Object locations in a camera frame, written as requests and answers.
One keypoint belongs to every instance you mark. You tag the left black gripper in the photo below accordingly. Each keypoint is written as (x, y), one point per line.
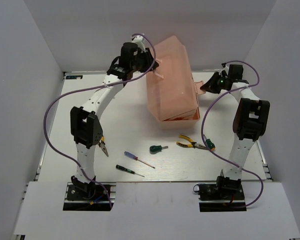
(148, 58)

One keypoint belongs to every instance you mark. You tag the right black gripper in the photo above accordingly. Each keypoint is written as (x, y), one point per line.
(211, 84)

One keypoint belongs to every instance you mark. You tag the pink plastic toolbox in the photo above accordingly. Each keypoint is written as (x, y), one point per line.
(172, 93)

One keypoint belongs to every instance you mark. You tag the green orange screwdriver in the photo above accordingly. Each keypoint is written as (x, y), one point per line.
(209, 143)

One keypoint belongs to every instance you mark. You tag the stubby green screwdriver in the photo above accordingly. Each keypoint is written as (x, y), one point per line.
(157, 148)

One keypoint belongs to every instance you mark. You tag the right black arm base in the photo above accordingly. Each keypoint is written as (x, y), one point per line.
(226, 195)

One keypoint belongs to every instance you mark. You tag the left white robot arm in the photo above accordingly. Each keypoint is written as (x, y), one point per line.
(85, 120)

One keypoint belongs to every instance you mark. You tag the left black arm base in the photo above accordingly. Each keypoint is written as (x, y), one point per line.
(89, 197)

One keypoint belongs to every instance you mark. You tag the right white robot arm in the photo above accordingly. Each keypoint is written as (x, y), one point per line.
(251, 117)

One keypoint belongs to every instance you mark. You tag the yellow pliers right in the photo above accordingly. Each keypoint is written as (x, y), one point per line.
(191, 143)

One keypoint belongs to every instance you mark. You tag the yellow pliers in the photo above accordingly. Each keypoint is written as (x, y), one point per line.
(191, 143)
(102, 146)

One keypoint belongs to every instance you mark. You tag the left blue table label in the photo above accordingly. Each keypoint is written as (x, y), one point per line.
(74, 77)

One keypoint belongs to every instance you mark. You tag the yellow pliers left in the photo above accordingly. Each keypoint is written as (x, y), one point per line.
(102, 146)

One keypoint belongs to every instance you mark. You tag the black precision screwdriver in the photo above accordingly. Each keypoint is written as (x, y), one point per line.
(124, 169)

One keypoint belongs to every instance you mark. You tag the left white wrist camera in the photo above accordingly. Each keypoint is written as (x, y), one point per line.
(139, 40)

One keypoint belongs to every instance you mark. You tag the blue handled screwdriver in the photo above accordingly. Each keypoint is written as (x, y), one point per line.
(133, 157)

